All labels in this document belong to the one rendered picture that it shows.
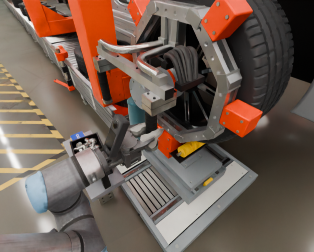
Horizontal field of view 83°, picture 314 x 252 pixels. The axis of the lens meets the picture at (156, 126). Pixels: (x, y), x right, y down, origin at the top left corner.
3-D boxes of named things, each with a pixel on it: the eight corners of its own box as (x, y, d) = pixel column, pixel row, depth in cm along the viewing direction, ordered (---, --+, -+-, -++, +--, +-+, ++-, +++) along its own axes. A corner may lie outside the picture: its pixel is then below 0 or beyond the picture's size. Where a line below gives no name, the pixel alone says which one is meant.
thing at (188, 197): (223, 175, 129) (227, 167, 122) (188, 205, 112) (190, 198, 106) (177, 136, 158) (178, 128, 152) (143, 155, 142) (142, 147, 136)
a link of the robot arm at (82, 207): (66, 243, 50) (48, 228, 41) (56, 208, 57) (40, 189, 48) (98, 223, 54) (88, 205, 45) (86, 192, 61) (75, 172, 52)
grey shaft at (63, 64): (75, 90, 222) (61, 49, 189) (71, 92, 220) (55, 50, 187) (73, 87, 228) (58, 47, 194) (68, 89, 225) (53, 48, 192)
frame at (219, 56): (215, 158, 79) (265, 15, 42) (205, 165, 76) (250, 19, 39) (145, 102, 111) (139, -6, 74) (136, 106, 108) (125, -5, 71)
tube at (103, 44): (167, 50, 66) (169, 17, 59) (121, 62, 57) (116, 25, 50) (140, 38, 76) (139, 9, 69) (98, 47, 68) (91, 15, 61)
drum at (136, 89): (188, 99, 77) (193, 68, 68) (148, 118, 68) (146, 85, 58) (167, 86, 85) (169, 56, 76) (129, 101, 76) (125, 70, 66)
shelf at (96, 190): (125, 182, 87) (124, 178, 85) (92, 202, 80) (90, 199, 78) (91, 133, 113) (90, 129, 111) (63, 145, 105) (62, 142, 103)
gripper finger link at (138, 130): (150, 129, 63) (130, 142, 59) (150, 116, 59) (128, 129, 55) (157, 133, 62) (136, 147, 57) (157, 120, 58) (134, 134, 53)
